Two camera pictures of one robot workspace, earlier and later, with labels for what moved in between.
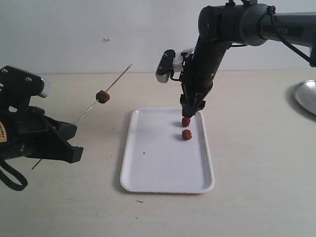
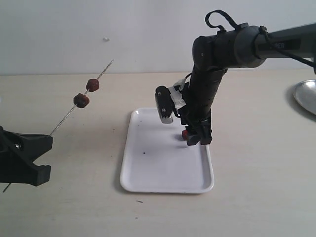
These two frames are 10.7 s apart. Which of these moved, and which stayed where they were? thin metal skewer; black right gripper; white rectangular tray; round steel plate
Moved: black right gripper; thin metal skewer
Stayed: round steel plate; white rectangular tray
